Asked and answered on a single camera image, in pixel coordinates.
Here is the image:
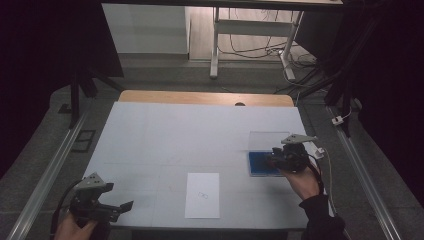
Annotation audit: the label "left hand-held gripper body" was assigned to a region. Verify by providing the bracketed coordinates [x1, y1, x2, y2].
[69, 172, 122, 224]

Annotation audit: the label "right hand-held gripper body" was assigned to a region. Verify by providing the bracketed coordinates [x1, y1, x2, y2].
[271, 133, 318, 174]

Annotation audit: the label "person's right hand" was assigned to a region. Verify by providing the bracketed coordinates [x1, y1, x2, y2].
[279, 162, 323, 201]

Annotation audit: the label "person's left hand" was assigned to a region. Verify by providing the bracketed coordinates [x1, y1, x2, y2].
[53, 210, 101, 240]

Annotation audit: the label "white paper sheet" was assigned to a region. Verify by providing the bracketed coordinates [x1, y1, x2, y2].
[184, 172, 221, 220]

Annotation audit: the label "black metal stand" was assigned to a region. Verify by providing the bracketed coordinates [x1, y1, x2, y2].
[298, 0, 388, 138]

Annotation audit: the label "black tripod stand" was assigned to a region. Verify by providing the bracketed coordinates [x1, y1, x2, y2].
[67, 64, 125, 130]

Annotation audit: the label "wooden table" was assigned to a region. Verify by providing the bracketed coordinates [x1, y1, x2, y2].
[118, 89, 295, 108]

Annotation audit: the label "dark curtain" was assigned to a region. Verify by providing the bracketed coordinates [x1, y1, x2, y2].
[346, 0, 424, 209]
[0, 0, 125, 179]

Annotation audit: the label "white panel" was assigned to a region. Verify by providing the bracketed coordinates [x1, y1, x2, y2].
[101, 3, 191, 56]

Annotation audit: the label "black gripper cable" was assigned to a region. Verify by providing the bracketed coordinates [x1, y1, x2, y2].
[49, 179, 83, 240]

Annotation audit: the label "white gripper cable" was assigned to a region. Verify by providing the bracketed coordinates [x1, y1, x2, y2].
[313, 146, 338, 218]

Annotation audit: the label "aluminium rail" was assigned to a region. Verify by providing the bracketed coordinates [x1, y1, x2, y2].
[6, 109, 90, 240]
[325, 105, 405, 240]

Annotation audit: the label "black rectangular frame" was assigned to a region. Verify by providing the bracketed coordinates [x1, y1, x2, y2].
[70, 129, 97, 154]

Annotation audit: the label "black floor cables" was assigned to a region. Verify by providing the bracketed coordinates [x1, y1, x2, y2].
[218, 8, 329, 96]

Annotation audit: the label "white desk frame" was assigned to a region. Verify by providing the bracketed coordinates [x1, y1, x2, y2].
[209, 6, 305, 82]

